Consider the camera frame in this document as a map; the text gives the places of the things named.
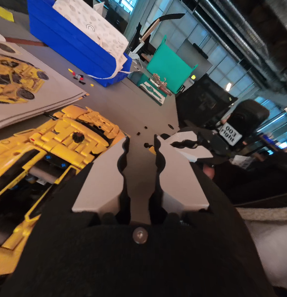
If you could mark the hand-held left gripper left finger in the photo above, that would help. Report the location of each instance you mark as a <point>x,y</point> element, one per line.
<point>99,185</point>

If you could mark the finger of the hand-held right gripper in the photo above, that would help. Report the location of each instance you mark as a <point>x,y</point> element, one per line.
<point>194,153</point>
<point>182,136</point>

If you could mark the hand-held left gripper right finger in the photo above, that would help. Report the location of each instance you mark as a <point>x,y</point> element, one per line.
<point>182,185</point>

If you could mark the yellow small plate brick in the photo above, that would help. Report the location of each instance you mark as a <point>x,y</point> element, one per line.
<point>152,150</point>

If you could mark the small black round brick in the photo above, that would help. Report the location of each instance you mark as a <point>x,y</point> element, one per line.
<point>78,137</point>

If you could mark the yellow toy brick car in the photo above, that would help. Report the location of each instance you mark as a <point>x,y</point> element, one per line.
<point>53,139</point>

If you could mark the person's right forearm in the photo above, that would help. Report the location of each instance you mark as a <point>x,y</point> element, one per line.
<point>250,181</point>

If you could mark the grey desk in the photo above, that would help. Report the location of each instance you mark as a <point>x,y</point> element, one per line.
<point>122,104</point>

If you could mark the person's right hand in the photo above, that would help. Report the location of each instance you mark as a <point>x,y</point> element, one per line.
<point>208,171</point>

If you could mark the black mesh chair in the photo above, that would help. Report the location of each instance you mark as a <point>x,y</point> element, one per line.
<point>203,104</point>

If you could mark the green booklet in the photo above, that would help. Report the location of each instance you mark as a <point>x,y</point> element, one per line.
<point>152,94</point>

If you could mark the green plastic bin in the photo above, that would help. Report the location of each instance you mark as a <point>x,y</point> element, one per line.
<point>169,67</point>

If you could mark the black video bar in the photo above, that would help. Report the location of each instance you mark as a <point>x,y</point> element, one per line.
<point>200,51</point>

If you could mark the small printed leaflet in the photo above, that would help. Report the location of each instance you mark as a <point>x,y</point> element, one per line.
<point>85,95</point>

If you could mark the white paper strip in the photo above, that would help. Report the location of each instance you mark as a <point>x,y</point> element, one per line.
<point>108,75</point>

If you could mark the open instruction booklet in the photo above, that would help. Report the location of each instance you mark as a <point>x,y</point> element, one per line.
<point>53,92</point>

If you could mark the white shirt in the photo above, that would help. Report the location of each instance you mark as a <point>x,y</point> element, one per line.
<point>273,243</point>

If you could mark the pile of small bricks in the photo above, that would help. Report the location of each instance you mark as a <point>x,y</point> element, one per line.
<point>77,76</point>

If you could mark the curved wood and black lamp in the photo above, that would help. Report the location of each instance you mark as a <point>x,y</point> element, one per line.
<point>148,30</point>

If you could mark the white patterned paper bag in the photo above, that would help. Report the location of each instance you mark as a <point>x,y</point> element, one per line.
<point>99,27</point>

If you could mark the blue plastic bin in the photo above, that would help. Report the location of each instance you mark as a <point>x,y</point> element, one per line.
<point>64,41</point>

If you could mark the yellow paper strip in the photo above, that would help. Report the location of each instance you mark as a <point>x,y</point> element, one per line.
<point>4,12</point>

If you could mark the wall screen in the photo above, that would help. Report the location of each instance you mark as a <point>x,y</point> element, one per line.
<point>194,58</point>

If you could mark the silver air duct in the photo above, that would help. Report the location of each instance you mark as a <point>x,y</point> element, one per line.
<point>250,34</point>

